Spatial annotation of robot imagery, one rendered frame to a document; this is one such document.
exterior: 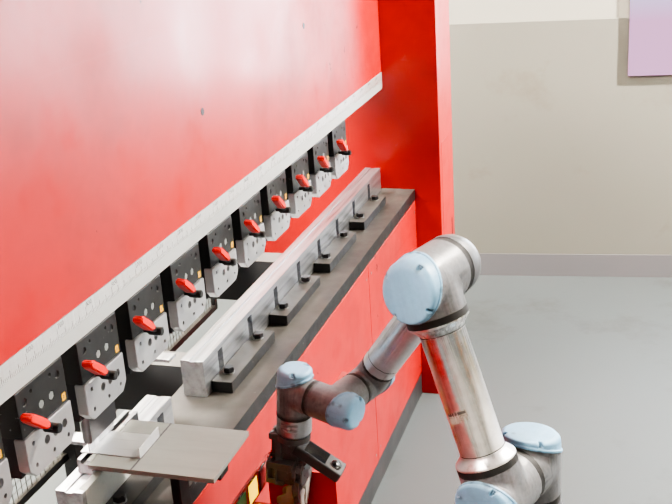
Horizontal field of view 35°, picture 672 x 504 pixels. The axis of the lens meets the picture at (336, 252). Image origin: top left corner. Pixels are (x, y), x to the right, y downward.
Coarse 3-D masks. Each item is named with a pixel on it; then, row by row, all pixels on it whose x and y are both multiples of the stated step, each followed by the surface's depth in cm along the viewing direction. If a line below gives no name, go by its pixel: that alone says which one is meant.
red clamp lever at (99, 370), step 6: (84, 360) 190; (90, 360) 190; (84, 366) 190; (90, 366) 189; (96, 366) 191; (102, 366) 193; (96, 372) 192; (102, 372) 193; (108, 372) 196; (114, 372) 197; (102, 378) 197; (108, 378) 197; (114, 378) 196
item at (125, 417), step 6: (126, 414) 221; (132, 414) 220; (120, 420) 218; (126, 420) 217; (114, 426) 216; (84, 456) 205; (78, 462) 204; (84, 462) 204; (78, 468) 205; (84, 468) 204
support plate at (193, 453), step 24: (144, 432) 212; (168, 432) 211; (192, 432) 211; (216, 432) 210; (240, 432) 210; (96, 456) 204; (120, 456) 204; (144, 456) 203; (168, 456) 203; (192, 456) 202; (216, 456) 202; (192, 480) 195; (216, 480) 195
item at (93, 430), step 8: (112, 408) 212; (104, 416) 209; (112, 416) 212; (88, 424) 203; (96, 424) 206; (104, 424) 209; (112, 424) 214; (88, 432) 204; (96, 432) 206; (104, 432) 211; (88, 440) 205; (96, 440) 208
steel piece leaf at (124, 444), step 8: (112, 432) 212; (120, 432) 212; (152, 432) 207; (104, 440) 210; (112, 440) 209; (120, 440) 209; (128, 440) 209; (136, 440) 209; (144, 440) 209; (152, 440) 207; (96, 448) 207; (104, 448) 207; (112, 448) 206; (120, 448) 206; (128, 448) 206; (136, 448) 206; (144, 448) 204; (128, 456) 203; (136, 456) 203
